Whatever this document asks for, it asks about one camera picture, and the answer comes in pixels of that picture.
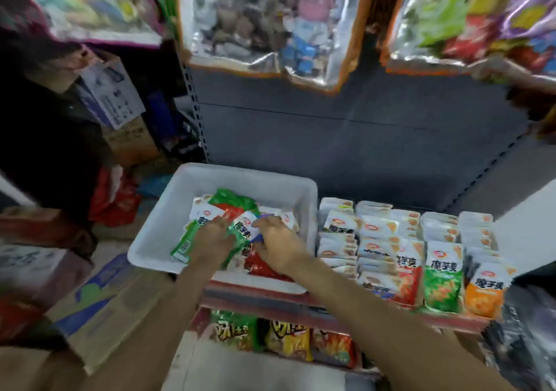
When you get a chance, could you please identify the person's right hand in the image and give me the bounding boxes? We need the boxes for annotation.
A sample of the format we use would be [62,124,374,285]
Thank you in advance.
[254,215,314,275]

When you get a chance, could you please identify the person's left hand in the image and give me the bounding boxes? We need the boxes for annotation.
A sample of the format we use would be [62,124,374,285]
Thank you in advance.
[186,217,237,275]

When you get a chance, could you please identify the gold display box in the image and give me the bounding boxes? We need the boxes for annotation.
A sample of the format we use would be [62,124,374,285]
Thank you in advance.
[317,197,359,279]

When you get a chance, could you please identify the pile of snack packets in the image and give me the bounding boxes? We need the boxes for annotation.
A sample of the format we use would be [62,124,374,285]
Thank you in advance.
[171,188,301,282]

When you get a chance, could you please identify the white plastic bin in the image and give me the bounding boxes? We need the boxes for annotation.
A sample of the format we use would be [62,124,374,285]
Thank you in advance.
[127,163,319,294]

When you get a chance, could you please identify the blue display box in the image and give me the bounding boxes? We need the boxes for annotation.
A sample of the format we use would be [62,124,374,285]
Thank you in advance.
[354,201,422,305]

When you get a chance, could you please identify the red display box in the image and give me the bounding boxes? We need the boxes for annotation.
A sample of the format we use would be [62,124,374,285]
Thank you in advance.
[395,239,427,308]

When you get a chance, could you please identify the green display box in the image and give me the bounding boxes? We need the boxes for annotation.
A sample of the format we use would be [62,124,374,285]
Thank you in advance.
[421,213,466,313]

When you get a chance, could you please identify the orange display box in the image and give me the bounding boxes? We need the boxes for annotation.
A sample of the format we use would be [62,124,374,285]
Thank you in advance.
[459,211,518,320]

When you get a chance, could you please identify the person's right forearm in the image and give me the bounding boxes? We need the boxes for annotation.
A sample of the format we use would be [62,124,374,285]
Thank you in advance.
[291,260,518,391]

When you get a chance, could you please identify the person's left forearm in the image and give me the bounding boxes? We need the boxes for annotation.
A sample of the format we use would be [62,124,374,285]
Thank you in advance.
[82,260,218,391]

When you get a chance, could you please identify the blue print cardboard carton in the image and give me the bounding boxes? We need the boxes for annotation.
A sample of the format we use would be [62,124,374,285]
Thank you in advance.
[47,251,175,374]

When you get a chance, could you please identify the plain brown cardboard carton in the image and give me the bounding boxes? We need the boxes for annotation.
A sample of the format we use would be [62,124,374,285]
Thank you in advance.
[103,117,160,169]

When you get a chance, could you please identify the white blue carton box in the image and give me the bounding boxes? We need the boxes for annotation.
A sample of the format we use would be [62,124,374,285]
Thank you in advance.
[47,47,146,131]

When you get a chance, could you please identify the orange trimmed toy snack bag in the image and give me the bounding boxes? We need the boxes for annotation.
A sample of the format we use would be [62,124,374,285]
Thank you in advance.
[174,0,379,92]

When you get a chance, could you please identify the hanging yellow green snack bags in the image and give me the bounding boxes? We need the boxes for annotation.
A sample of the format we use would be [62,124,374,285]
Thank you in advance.
[508,82,556,140]

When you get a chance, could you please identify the blue plastic bag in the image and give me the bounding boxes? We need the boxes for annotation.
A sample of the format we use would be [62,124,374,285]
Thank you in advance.
[139,173,173,198]

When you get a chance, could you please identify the row of orange chip bags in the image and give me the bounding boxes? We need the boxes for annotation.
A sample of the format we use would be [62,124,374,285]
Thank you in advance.
[211,310,357,368]

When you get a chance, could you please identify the red plastic bag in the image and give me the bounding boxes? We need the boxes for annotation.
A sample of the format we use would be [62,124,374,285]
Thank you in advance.
[87,165,144,228]

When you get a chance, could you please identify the pale printed carton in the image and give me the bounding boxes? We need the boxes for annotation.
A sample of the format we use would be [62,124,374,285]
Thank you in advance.
[0,244,92,305]

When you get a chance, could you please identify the red yellow carton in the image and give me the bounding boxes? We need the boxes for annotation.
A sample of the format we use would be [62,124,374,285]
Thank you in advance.
[0,299,45,342]

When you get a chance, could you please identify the black plastic wrapped bundle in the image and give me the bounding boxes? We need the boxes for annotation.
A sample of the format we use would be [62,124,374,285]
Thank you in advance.
[482,286,556,391]

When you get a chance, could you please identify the hanging pastel candy bag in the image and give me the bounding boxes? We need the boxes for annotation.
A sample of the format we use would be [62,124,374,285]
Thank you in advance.
[21,0,166,49]

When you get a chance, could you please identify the orange trimmed colourful candy bag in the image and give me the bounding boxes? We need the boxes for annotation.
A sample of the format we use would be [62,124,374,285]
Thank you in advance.
[382,0,556,87]

